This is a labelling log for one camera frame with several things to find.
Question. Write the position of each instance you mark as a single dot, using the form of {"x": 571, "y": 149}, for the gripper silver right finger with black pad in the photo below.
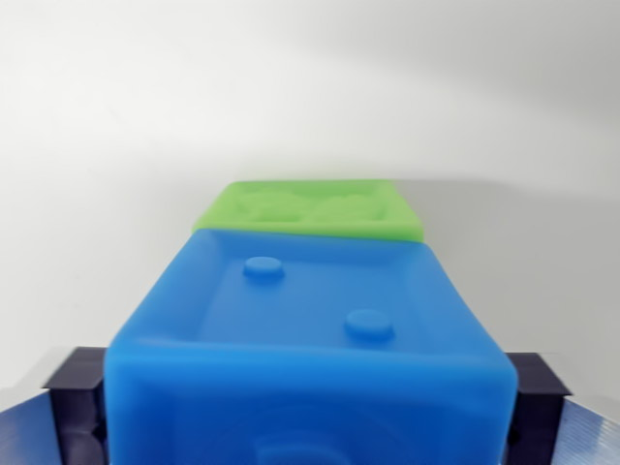
{"x": 547, "y": 426}

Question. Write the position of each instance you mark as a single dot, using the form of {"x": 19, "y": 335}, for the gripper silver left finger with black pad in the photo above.
{"x": 63, "y": 421}

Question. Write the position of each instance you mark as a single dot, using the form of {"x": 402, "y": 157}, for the blue cube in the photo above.
{"x": 310, "y": 387}

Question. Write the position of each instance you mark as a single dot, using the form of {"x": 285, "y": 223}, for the green cube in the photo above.
{"x": 310, "y": 208}

